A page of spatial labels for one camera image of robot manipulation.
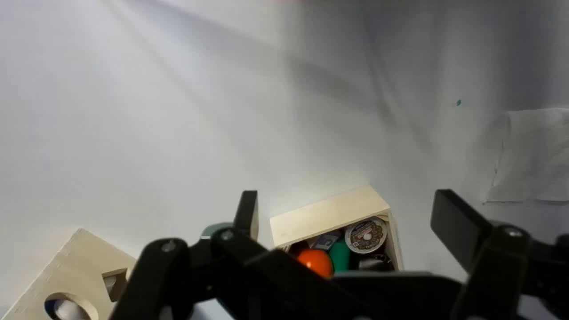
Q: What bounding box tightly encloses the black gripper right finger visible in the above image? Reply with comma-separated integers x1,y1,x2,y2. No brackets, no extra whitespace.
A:
431,189,569,320

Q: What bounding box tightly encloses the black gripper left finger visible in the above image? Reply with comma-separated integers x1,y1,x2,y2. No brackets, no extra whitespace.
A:
109,189,276,320

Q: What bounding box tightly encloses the wooden shape sorter box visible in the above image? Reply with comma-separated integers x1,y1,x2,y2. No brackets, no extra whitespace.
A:
3,228,139,320

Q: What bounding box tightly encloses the light wooden open box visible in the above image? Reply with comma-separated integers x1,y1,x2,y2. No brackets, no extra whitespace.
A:
269,185,406,276

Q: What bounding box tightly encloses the round tin with label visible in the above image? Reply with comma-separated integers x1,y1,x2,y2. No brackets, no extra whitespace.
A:
344,217,390,257

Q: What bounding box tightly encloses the orange ball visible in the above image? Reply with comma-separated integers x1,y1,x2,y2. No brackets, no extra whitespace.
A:
296,248,337,281

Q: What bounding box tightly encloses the green toy piece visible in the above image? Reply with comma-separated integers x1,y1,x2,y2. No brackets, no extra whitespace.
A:
328,239,356,274

